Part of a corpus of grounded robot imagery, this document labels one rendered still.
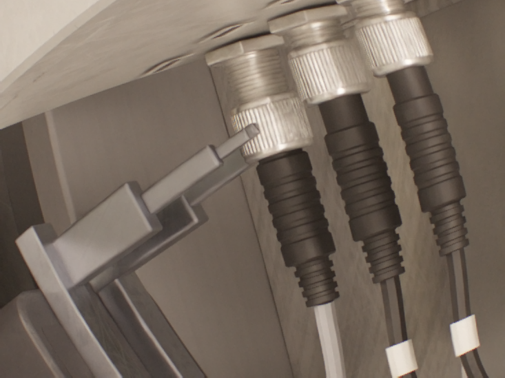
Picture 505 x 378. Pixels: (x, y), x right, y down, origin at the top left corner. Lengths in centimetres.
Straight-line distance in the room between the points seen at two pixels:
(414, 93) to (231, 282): 18
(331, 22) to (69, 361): 10
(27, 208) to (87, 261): 104
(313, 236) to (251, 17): 6
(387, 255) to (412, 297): 7
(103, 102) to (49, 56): 21
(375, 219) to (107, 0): 14
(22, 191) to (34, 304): 104
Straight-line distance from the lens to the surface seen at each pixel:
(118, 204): 67
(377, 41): 60
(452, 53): 66
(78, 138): 76
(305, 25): 63
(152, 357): 70
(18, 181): 172
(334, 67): 63
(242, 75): 67
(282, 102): 67
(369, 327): 73
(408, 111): 60
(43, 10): 54
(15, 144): 172
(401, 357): 64
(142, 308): 71
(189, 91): 77
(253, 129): 66
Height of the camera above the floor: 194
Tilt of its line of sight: 40 degrees down
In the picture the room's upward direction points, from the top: 6 degrees clockwise
